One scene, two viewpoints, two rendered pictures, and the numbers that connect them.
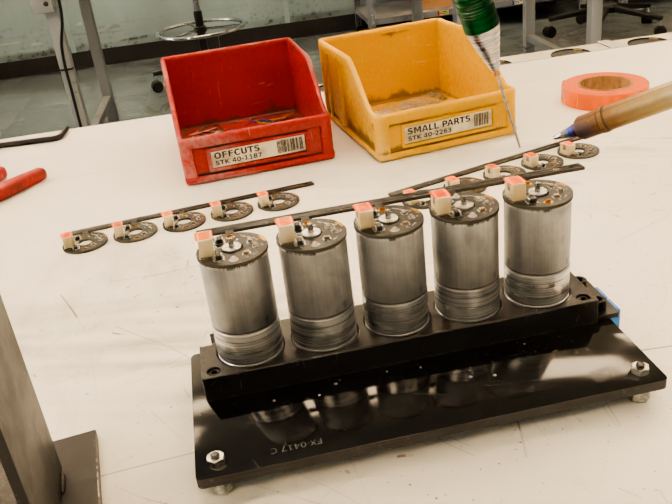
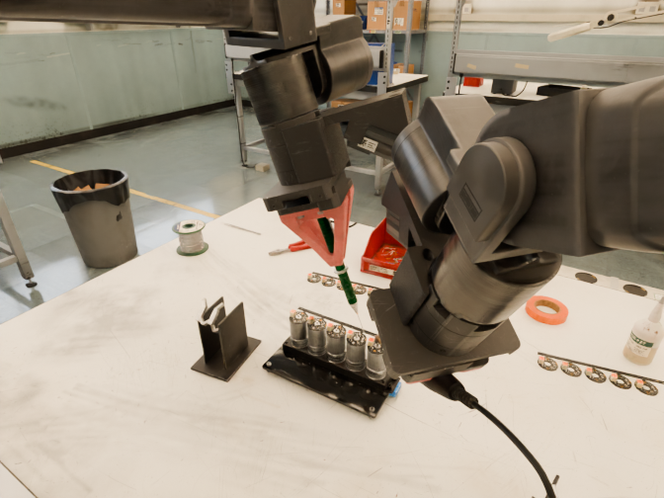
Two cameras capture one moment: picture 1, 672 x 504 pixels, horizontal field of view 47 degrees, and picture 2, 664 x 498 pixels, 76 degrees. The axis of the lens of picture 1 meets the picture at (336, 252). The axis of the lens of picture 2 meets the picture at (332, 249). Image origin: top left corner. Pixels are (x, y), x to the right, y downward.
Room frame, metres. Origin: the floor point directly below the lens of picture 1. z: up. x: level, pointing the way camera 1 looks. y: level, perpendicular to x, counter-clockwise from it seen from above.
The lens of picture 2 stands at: (-0.09, -0.27, 1.16)
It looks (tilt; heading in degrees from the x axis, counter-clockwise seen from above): 29 degrees down; 37
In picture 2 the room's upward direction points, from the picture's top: straight up
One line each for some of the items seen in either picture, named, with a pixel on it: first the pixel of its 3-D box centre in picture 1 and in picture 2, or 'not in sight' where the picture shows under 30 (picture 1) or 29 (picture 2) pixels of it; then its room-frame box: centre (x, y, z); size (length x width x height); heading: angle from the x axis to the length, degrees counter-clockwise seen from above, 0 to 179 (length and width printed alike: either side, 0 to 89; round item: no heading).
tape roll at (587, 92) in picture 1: (604, 90); (545, 309); (0.54, -0.21, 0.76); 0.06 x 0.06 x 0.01
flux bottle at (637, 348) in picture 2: not in sight; (649, 328); (0.51, -0.33, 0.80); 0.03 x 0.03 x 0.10
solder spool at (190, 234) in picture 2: not in sight; (191, 237); (0.34, 0.40, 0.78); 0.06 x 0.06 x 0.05
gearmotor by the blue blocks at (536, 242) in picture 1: (536, 252); (376, 362); (0.26, -0.08, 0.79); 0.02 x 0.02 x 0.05
